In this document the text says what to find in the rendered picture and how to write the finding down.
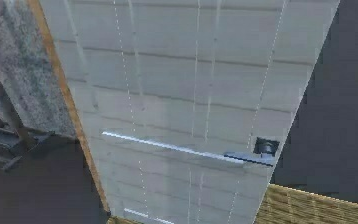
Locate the silver door lever handle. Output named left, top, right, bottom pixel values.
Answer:
left=101, top=130, right=281, bottom=168

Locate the pale grey room door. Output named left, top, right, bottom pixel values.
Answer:
left=26, top=0, right=342, bottom=224

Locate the dark grey metal frame furniture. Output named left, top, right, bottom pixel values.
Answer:
left=0, top=56, right=56, bottom=173

